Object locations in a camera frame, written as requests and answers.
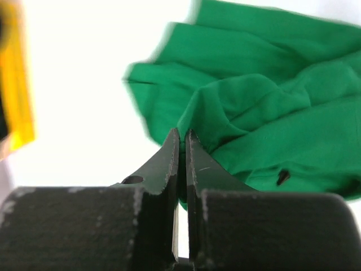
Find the green t-shirt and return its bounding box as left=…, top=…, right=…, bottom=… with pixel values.
left=125, top=1, right=360, bottom=200

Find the yellow t-shirt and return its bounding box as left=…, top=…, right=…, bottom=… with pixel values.
left=1, top=1, right=36, bottom=159

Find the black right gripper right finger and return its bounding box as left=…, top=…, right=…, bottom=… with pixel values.
left=186, top=131, right=360, bottom=270

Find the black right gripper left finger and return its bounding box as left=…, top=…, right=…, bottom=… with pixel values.
left=1, top=129, right=179, bottom=270

